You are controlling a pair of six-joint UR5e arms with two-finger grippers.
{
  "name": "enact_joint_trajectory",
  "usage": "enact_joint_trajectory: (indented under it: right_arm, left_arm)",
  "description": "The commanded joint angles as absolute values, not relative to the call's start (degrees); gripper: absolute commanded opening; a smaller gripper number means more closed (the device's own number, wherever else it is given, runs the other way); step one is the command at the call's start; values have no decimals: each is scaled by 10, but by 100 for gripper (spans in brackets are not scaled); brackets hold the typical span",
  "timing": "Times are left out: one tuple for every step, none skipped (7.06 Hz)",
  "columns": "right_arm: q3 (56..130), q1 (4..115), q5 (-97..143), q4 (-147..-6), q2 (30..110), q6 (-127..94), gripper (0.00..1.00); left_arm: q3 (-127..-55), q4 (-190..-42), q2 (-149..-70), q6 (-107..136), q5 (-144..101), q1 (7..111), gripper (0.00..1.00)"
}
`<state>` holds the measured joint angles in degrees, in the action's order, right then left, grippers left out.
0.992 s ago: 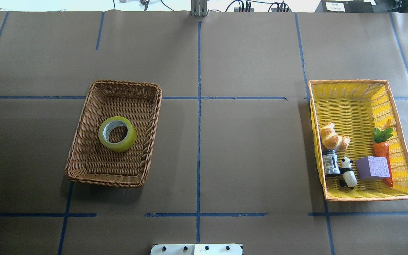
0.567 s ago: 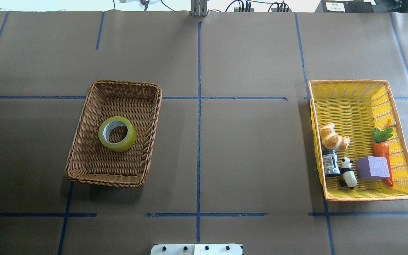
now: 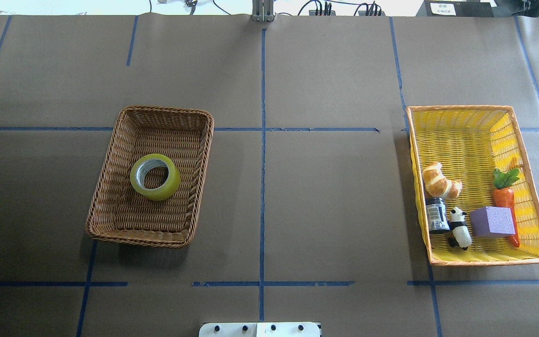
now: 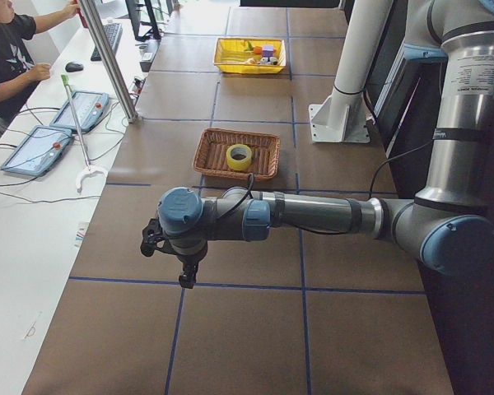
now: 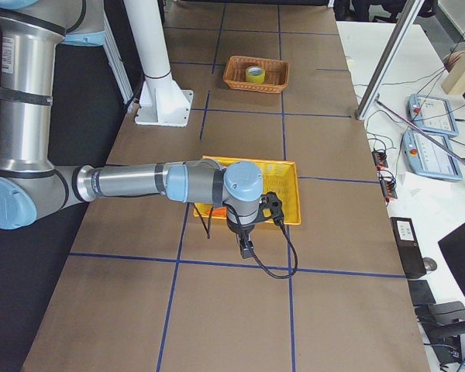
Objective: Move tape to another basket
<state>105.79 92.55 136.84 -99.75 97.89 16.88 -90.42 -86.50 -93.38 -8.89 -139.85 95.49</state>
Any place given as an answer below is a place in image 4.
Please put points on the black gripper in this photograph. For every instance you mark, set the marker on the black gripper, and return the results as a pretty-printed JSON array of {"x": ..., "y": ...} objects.
[{"x": 188, "y": 259}]

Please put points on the yellow tape roll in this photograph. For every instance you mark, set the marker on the yellow tape roll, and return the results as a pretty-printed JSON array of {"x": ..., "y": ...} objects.
[{"x": 239, "y": 157}]

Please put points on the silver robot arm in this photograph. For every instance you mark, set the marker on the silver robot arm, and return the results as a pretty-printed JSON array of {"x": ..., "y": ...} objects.
[{"x": 446, "y": 225}]

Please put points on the brown wicker basket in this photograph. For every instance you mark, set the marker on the brown wicker basket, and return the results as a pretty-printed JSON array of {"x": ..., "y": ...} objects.
[{"x": 210, "y": 156}]

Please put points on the yellow wicker basket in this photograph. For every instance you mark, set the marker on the yellow wicker basket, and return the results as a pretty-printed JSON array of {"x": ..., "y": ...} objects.
[{"x": 229, "y": 56}]

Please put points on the reacher grabber stick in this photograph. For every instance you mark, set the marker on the reacher grabber stick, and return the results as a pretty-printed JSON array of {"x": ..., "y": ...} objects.
[{"x": 90, "y": 169}]

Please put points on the far teach pendant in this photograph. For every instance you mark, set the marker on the far teach pendant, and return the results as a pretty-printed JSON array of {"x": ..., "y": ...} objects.
[{"x": 89, "y": 107}]

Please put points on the teach pendant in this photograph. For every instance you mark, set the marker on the teach pendant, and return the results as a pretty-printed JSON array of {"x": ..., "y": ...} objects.
[
  {"x": 89, "y": 107},
  {"x": 38, "y": 152}
]

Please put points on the near teach pendant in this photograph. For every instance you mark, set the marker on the near teach pendant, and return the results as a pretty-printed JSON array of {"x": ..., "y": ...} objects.
[{"x": 38, "y": 152}]

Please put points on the toy croissant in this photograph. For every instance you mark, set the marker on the toy croissant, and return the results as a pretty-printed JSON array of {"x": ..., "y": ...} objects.
[{"x": 252, "y": 61}]

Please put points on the toy carrot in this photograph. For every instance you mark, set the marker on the toy carrot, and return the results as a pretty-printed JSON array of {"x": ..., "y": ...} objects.
[{"x": 250, "y": 48}]

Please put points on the purple foam block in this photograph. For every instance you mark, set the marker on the purple foam block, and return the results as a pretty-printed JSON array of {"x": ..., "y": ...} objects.
[{"x": 267, "y": 51}]

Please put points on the black computer mouse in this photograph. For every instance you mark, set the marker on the black computer mouse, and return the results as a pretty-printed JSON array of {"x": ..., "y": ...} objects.
[{"x": 74, "y": 67}]

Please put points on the black keyboard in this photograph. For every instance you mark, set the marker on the black keyboard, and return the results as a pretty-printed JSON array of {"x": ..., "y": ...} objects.
[{"x": 113, "y": 33}]

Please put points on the person in black shirt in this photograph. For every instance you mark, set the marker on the person in black shirt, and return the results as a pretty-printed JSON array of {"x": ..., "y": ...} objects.
[{"x": 19, "y": 74}]

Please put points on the aluminium frame post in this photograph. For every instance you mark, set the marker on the aluminium frame post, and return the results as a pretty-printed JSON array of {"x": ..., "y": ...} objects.
[{"x": 94, "y": 23}]

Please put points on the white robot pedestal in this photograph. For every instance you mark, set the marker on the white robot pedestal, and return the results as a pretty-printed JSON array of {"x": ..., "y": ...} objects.
[{"x": 341, "y": 118}]

